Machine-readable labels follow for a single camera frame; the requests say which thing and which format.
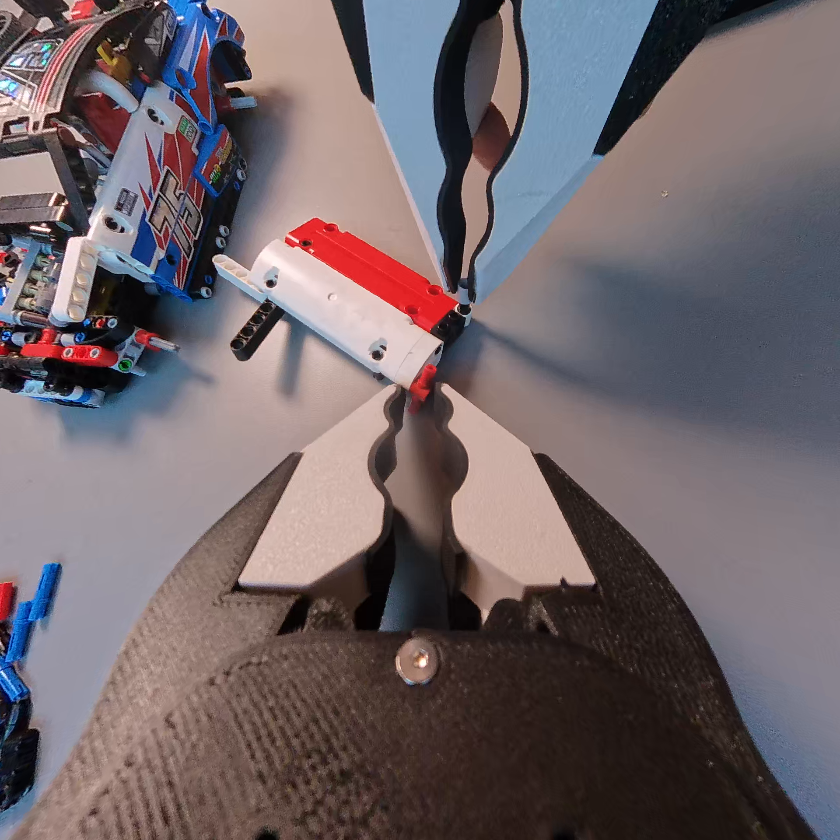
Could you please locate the blue white lego race car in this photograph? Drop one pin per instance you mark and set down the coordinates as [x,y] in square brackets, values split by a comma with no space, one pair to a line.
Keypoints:
[164,197]

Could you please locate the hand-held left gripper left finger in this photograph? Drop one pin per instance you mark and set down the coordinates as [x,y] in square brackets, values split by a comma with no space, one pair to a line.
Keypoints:
[315,525]

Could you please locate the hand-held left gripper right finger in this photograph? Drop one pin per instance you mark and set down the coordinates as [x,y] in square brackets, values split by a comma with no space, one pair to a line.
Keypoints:
[518,525]

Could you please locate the red lego axle connector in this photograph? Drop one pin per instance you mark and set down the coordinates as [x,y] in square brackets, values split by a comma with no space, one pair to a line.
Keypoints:
[421,390]

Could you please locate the person's right hand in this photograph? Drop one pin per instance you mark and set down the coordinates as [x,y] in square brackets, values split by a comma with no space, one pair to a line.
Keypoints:
[492,138]

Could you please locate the small grey lego bush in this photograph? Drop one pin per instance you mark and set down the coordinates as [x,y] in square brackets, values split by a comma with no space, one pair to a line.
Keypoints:
[465,290]

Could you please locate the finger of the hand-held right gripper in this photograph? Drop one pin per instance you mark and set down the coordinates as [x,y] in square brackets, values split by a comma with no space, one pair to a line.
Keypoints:
[407,98]
[571,98]

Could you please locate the pile of blue black pins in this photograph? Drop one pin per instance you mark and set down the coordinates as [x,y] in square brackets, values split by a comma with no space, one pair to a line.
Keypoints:
[26,623]

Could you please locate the white and red lego assembly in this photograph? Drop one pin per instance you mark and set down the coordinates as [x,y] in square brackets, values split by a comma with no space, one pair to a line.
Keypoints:
[341,308]

